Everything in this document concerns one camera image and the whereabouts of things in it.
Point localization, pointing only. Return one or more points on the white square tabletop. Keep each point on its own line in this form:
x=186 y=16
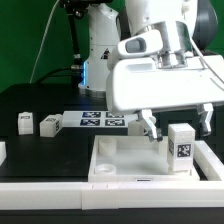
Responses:
x=132 y=159

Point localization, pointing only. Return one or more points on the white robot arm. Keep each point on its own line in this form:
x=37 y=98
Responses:
x=198 y=15

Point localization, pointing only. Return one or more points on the white marker plate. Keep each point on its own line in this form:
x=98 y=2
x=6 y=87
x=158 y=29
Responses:
x=98 y=119

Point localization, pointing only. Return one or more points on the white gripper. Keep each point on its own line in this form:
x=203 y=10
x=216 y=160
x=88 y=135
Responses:
x=157 y=70

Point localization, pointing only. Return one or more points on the white U-shaped fence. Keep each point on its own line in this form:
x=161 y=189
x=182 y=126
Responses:
x=152 y=194

